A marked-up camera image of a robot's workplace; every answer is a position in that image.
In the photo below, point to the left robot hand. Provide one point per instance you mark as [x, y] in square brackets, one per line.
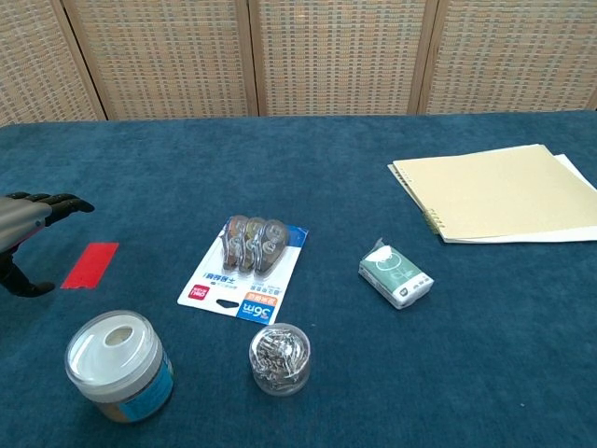
[18, 219]

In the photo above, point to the red tape strip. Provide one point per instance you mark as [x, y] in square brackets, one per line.
[90, 265]

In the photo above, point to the correction tape blister pack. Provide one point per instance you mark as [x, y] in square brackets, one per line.
[245, 270]

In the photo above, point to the clear jar with blue label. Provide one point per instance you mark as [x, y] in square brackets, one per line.
[121, 368]

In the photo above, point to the teal table cloth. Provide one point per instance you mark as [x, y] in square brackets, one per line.
[298, 186]

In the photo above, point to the clear tub of paper clips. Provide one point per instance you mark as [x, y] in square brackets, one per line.
[280, 359]

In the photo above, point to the woven folding screen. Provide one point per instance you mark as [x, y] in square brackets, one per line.
[298, 56]

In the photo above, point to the green tissue packet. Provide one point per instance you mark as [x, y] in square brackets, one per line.
[395, 274]

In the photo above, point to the tan spiral notebook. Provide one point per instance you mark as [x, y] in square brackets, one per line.
[499, 191]

